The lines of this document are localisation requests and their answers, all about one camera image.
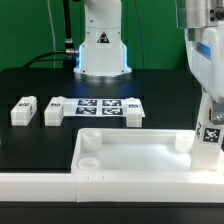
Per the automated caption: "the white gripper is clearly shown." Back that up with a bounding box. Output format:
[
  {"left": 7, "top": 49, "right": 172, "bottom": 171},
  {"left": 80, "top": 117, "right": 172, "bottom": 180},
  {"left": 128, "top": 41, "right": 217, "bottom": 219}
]
[{"left": 184, "top": 26, "right": 224, "bottom": 125}]

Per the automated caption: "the white desk top tray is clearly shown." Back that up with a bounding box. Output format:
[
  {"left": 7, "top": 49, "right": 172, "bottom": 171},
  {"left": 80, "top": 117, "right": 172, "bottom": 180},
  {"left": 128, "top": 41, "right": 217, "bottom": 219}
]
[{"left": 69, "top": 128, "right": 224, "bottom": 176}]

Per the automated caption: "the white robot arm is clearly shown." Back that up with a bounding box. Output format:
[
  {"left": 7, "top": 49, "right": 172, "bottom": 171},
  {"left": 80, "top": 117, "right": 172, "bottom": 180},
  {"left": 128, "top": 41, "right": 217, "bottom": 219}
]
[{"left": 74, "top": 0, "right": 224, "bottom": 125}]

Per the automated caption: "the white front fence bar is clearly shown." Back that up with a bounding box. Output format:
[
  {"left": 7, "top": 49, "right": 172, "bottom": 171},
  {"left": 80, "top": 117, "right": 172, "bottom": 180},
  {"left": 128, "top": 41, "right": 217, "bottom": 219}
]
[{"left": 0, "top": 173, "right": 224, "bottom": 203}]

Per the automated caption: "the white marker sheet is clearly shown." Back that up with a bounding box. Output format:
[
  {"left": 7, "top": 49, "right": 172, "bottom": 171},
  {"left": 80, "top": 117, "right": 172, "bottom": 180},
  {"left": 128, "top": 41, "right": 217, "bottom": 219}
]
[{"left": 64, "top": 98, "right": 145, "bottom": 117}]

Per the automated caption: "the black cable vertical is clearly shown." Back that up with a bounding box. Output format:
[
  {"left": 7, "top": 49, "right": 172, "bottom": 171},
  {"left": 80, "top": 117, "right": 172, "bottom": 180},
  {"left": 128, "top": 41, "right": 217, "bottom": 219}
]
[{"left": 63, "top": 0, "right": 74, "bottom": 70}]

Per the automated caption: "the black cable horizontal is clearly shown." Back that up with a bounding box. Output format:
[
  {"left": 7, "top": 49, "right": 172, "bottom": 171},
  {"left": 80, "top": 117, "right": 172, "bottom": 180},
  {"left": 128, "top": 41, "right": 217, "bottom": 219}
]
[{"left": 22, "top": 49, "right": 80, "bottom": 69}]

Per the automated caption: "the thin white cable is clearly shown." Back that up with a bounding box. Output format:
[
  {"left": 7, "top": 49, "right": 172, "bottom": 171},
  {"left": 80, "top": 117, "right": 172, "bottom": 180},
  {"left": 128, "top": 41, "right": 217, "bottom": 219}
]
[{"left": 46, "top": 0, "right": 57, "bottom": 69}]

